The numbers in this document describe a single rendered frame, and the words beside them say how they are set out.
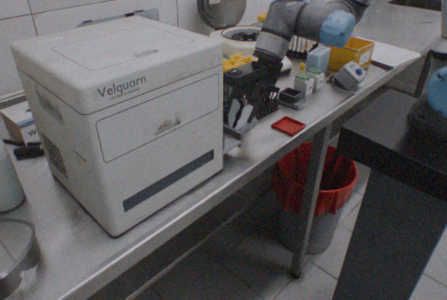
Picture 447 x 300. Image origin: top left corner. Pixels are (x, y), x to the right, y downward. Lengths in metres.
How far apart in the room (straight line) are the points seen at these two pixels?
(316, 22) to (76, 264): 0.65
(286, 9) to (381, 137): 0.36
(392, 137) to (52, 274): 0.72
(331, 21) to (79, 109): 0.52
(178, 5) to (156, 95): 0.86
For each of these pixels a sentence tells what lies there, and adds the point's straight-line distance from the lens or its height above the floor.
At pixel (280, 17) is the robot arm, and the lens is 0.81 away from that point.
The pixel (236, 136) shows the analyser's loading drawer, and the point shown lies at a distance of 0.81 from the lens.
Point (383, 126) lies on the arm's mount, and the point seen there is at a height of 0.95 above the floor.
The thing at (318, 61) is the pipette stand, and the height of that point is 0.96.
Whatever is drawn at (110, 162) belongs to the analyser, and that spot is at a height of 1.04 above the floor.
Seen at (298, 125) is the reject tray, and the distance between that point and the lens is 0.96.
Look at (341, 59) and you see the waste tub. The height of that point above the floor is 0.93.
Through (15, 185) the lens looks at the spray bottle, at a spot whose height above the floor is 0.92.
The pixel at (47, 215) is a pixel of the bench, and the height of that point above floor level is 0.87.
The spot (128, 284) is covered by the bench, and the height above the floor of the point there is 0.27.
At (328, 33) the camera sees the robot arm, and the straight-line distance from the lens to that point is 0.77.
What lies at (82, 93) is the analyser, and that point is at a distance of 0.50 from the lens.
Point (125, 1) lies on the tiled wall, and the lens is 1.26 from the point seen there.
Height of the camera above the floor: 1.36
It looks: 32 degrees down
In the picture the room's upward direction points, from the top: straight up
